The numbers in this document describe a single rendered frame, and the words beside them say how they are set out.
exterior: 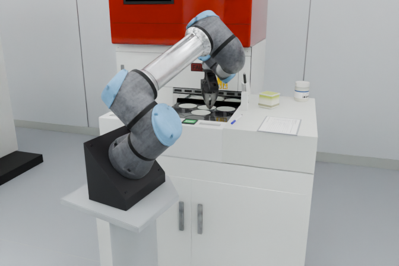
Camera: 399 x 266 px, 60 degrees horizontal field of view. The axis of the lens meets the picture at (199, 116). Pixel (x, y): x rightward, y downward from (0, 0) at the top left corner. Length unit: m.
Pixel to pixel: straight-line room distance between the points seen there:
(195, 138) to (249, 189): 0.29
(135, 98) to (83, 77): 3.18
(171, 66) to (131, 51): 1.03
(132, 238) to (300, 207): 0.64
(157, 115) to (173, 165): 0.51
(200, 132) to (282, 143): 0.32
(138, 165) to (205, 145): 0.39
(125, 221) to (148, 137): 0.25
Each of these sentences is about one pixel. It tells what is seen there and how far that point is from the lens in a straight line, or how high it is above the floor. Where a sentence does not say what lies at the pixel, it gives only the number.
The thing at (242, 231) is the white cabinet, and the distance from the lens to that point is 1.52.
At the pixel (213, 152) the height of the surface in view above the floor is 0.86.
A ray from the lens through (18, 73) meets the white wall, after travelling 4.75.
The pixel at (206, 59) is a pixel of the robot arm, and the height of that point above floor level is 1.18.
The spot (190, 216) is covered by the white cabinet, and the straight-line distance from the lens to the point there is 1.55.
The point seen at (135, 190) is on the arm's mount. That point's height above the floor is 0.86.
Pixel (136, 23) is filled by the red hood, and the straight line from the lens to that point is 2.03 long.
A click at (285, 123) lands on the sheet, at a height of 0.97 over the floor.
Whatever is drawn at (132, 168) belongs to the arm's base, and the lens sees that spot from 1.10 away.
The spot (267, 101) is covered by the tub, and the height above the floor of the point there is 1.00.
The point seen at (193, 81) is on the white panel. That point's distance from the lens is 1.99.
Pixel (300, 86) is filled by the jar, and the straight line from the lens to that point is 1.79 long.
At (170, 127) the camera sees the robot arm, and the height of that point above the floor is 1.07.
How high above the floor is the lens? 1.39
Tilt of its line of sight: 16 degrees down
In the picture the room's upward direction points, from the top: straight up
